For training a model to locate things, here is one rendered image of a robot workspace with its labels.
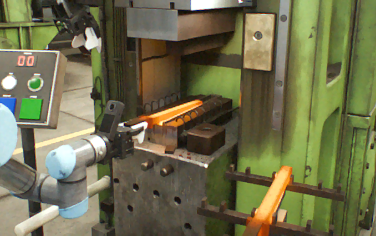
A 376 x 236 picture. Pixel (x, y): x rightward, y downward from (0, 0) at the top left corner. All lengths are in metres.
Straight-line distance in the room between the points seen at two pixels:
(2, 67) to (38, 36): 4.86
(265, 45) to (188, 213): 0.58
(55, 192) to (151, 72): 0.69
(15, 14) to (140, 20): 4.90
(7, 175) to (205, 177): 0.56
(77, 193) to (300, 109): 0.69
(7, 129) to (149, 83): 0.90
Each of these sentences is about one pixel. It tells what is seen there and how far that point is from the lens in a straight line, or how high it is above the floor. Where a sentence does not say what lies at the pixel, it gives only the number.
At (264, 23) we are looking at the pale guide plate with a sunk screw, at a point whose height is 1.33.
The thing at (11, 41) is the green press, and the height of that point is 0.70.
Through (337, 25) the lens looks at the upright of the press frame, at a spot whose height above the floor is 1.30.
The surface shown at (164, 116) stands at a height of 1.01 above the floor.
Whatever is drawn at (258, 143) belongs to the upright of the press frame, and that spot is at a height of 0.93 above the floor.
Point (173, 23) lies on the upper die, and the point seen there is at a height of 1.32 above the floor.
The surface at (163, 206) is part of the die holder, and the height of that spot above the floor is 0.73.
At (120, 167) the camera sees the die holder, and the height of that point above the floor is 0.82.
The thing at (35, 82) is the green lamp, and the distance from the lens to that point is 1.58.
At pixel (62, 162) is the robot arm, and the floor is 1.02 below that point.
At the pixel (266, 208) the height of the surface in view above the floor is 0.95.
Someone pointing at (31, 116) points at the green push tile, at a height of 0.99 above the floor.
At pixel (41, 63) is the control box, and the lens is 1.61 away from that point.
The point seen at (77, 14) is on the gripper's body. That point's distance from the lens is 1.21.
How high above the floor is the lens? 1.43
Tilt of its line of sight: 15 degrees down
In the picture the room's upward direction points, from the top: 1 degrees clockwise
